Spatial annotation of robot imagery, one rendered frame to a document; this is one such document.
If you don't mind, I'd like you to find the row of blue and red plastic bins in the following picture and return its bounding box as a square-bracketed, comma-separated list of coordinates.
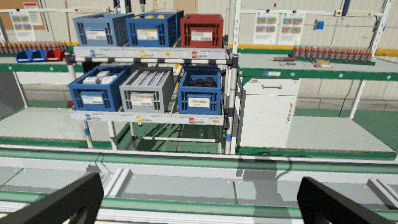
[16, 49, 66, 63]

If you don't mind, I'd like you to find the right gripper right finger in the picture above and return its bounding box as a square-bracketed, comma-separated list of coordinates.
[297, 177, 397, 224]

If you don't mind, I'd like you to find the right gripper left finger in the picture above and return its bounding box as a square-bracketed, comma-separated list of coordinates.
[0, 172, 104, 224]

